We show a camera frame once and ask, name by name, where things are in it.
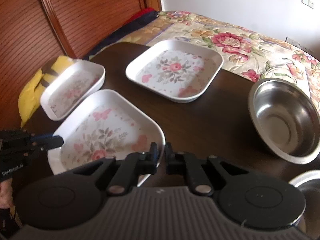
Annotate floral square plate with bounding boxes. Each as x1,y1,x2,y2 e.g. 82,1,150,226
125,40,223,103
48,89,165,175
40,60,105,121

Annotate large steel bowl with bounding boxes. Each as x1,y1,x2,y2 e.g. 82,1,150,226
248,78,319,165

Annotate person's left hand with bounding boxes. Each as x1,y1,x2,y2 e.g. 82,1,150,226
0,178,12,209

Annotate yellow plush toy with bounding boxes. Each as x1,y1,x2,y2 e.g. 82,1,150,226
18,55,75,127

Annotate wooden louvered wardrobe door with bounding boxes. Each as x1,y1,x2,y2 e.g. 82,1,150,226
1,0,161,129

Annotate floral bed quilt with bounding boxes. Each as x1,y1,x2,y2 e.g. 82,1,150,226
121,11,319,108

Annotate dark blue blanket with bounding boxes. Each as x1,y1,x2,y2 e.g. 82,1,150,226
82,22,151,60

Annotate red cloth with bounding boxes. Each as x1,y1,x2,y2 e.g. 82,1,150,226
123,7,158,26

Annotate white wall socket strip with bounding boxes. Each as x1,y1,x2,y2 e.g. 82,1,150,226
285,37,313,54

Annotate white wall switch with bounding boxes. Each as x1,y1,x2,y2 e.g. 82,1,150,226
302,0,314,9

